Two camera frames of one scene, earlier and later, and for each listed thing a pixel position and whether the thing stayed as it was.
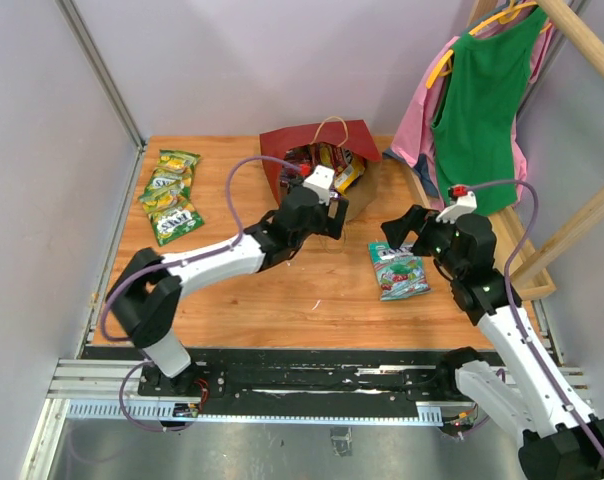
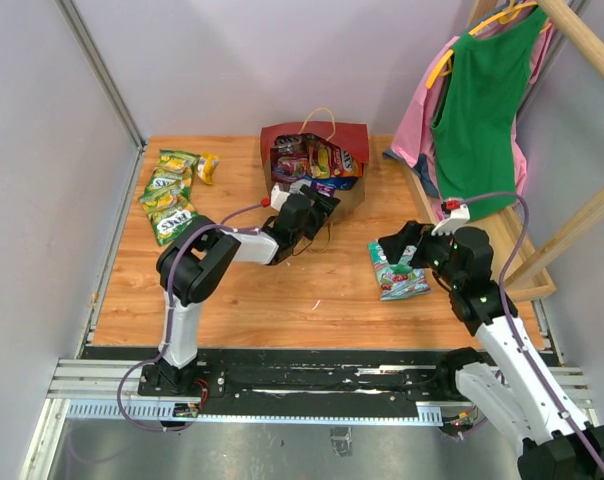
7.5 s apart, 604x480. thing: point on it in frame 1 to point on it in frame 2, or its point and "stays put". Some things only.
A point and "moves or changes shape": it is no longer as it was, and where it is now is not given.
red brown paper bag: x=351 y=135 moves or changes shape
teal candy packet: x=400 y=272 stays put
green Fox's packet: x=171 y=223 stays put
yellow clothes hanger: x=443 y=67 stays put
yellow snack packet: x=350 y=173 to x=206 y=164
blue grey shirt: x=421 y=168 stays put
